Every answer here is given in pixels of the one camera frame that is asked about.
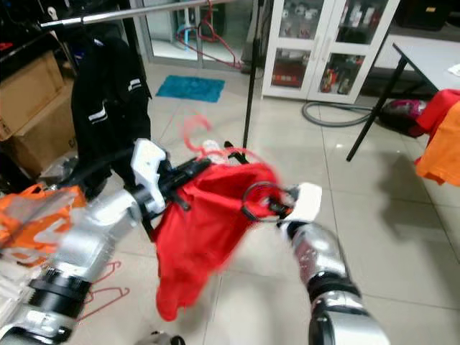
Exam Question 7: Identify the red knit shirt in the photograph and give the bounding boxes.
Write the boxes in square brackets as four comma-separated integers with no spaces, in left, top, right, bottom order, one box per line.
[151,162,281,322]

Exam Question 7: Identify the teal floor mat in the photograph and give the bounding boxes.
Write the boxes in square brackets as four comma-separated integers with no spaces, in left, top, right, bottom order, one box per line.
[156,74,226,104]

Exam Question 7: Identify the black jacket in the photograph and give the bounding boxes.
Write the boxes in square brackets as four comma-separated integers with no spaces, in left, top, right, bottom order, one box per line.
[72,36,153,202]

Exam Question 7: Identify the orange and white bag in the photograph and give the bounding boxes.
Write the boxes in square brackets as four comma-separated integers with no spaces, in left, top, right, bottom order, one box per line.
[0,183,87,267]

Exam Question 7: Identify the white glass door cabinet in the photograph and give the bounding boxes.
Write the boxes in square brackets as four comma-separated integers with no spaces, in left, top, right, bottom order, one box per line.
[261,0,401,104]

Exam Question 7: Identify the orange garment black trim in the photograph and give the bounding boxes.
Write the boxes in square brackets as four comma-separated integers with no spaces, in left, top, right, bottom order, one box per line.
[414,101,460,186]

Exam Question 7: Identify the white table black legs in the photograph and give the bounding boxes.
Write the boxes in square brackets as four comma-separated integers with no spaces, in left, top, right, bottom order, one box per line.
[346,32,460,162]

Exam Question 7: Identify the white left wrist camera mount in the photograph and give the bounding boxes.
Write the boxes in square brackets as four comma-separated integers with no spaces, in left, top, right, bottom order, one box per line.
[129,139,167,215]

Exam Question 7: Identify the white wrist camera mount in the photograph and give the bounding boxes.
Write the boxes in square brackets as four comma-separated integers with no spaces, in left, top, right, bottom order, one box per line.
[287,183,323,224]
[129,139,167,215]

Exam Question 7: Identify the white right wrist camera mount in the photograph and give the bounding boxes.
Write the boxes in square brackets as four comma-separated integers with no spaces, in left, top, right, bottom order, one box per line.
[287,183,323,224]

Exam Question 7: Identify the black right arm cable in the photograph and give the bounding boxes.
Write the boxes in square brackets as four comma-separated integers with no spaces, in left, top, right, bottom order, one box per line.
[241,180,292,222]

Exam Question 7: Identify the grey vacuum hose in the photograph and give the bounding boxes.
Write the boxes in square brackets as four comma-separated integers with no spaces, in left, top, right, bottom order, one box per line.
[302,101,385,129]

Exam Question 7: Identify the silver clothes rail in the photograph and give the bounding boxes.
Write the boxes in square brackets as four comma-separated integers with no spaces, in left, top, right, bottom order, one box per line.
[40,0,224,29]

